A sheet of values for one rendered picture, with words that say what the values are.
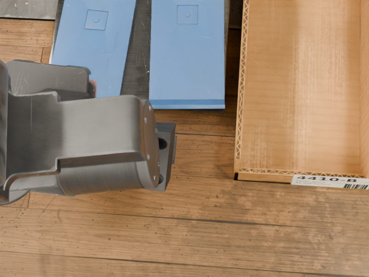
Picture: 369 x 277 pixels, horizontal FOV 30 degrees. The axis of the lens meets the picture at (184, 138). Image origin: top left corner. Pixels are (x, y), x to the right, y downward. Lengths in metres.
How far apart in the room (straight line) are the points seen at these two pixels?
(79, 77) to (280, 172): 0.20
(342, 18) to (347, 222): 0.20
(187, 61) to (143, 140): 0.25
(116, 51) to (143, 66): 0.03
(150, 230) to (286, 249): 0.12
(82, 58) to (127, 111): 0.27
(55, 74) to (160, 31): 0.16
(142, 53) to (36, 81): 0.16
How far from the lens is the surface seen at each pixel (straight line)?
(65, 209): 0.65
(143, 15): 0.68
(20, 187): 0.44
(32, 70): 0.54
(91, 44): 0.67
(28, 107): 0.42
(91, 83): 0.55
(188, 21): 0.67
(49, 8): 0.73
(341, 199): 0.65
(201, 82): 0.64
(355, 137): 0.66
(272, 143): 0.65
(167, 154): 0.48
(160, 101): 0.63
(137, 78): 0.65
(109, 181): 0.43
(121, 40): 0.67
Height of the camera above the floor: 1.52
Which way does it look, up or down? 72 degrees down
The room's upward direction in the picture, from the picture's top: 8 degrees counter-clockwise
